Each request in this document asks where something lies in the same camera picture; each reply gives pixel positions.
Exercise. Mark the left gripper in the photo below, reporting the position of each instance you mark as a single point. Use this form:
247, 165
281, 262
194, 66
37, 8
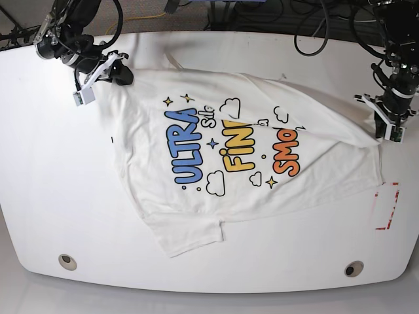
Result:
396, 107

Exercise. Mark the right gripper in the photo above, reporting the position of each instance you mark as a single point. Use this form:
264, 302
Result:
120, 73

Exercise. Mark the white printed T-shirt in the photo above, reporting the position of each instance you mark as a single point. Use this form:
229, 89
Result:
197, 149

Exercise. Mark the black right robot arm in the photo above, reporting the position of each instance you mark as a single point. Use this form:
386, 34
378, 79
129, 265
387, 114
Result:
61, 36

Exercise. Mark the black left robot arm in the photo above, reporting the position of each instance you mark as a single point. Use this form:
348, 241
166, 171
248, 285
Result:
398, 22

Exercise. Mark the red tape rectangle marker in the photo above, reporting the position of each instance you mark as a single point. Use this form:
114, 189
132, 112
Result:
384, 204

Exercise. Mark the right table grommet hole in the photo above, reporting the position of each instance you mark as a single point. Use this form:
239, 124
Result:
354, 268

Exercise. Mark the table grommet hole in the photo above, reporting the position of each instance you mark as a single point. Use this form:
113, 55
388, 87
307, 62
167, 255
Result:
354, 268
67, 262

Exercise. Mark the left table grommet hole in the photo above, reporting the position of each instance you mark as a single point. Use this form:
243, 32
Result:
67, 262

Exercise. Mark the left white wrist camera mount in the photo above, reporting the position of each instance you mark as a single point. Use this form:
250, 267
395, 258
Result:
392, 132

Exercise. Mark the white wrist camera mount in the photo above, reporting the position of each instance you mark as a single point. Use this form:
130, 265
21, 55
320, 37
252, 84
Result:
392, 132
101, 71

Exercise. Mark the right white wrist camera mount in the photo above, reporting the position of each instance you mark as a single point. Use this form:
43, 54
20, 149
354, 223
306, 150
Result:
101, 71

